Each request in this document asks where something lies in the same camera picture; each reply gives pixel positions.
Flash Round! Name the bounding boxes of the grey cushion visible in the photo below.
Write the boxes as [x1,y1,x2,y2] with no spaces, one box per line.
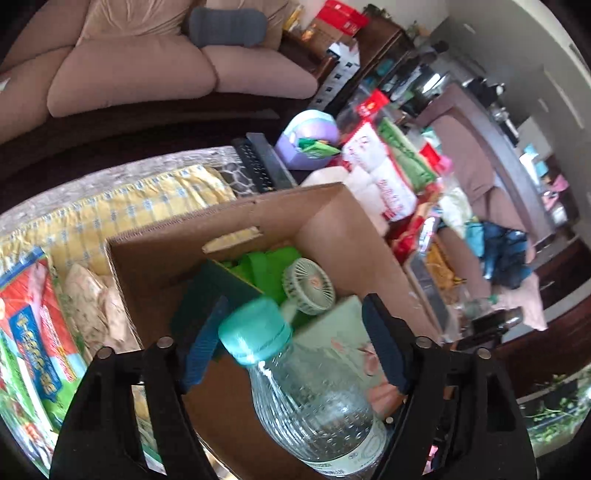
[187,6,269,48]

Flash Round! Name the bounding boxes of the green printed snack bag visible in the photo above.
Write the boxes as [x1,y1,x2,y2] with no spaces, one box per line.
[378,117,439,194]

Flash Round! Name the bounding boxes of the light green mini fan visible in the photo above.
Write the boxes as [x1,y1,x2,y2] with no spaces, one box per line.
[281,257,337,316]

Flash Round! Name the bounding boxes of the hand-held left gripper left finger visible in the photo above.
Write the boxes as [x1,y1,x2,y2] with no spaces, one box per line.
[48,296,230,480]

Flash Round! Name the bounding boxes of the red green printed packet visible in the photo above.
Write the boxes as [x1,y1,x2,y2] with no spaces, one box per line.
[0,247,91,476]

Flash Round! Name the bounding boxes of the red cream snack bag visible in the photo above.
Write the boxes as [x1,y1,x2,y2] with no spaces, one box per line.
[390,203,445,260]

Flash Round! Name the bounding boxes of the blue clothes pile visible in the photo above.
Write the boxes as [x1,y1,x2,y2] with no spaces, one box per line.
[464,222,537,290]

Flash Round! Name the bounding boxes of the dark wooden cabinet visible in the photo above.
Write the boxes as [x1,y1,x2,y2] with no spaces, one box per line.
[281,14,417,94]

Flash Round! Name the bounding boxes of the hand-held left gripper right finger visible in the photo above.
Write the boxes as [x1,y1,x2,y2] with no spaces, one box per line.
[361,292,539,480]

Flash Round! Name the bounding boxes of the printed cardboard box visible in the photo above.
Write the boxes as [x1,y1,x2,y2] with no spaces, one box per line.
[104,182,445,480]

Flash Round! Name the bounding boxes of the red cardboard box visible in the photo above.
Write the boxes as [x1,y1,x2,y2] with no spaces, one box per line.
[316,0,371,36]

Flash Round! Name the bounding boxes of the purple lidded container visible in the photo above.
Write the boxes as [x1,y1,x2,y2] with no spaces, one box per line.
[276,110,342,172]

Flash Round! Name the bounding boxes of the brown armchair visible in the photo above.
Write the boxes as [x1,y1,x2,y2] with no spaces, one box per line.
[416,83,551,331]

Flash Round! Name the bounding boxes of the white red snack bag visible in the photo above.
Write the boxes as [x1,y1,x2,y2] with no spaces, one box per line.
[341,122,419,223]

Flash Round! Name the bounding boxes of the green plant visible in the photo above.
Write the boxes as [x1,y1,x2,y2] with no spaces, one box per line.
[517,369,591,445]

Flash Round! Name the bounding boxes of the clear bottle with teal cap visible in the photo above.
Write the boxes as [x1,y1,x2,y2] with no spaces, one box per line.
[217,296,389,479]

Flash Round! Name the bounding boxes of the black remote control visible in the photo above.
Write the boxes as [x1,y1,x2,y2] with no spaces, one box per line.
[231,132,297,195]

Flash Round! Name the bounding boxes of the green yellow sponge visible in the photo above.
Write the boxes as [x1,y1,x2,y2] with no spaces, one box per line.
[170,258,265,352]

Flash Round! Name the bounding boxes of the brown fabric sofa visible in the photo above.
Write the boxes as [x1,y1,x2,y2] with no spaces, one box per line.
[0,0,320,145]

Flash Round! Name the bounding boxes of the beige floral cloth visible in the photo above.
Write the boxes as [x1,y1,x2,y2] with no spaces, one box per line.
[62,264,142,357]

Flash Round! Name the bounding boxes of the black white cardboard boxes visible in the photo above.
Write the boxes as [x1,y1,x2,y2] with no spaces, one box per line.
[309,39,362,110]

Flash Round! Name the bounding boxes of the yellow checked towel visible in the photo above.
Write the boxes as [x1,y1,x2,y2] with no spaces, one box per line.
[0,164,239,297]

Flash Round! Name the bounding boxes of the small green packets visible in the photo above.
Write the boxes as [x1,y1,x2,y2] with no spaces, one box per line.
[295,137,341,158]

